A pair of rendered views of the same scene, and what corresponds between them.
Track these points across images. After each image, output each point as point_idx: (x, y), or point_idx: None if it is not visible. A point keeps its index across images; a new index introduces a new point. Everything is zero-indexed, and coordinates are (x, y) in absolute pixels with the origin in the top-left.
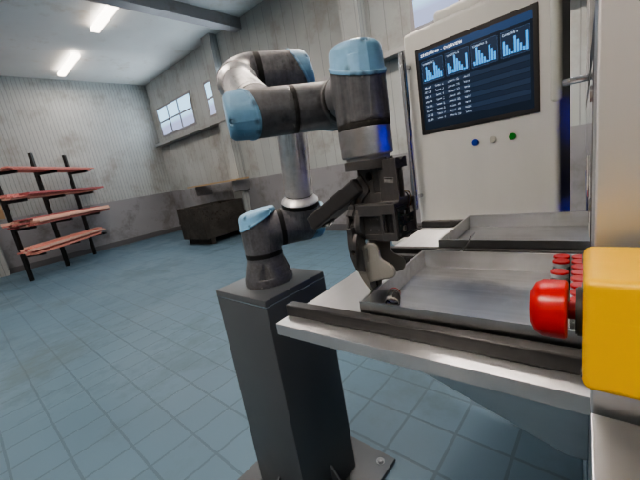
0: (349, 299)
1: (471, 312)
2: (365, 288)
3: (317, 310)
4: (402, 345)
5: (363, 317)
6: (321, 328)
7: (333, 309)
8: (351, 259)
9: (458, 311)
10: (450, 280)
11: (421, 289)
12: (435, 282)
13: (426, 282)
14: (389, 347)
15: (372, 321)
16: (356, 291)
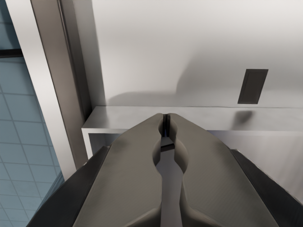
0: (180, 20)
1: (173, 207)
2: (259, 24)
3: (37, 21)
4: (75, 170)
5: (69, 133)
6: (39, 43)
7: (65, 61)
8: (67, 181)
9: (172, 198)
10: (286, 172)
11: (246, 145)
12: (279, 156)
13: (281, 143)
14: (63, 160)
15: (70, 148)
16: (231, 12)
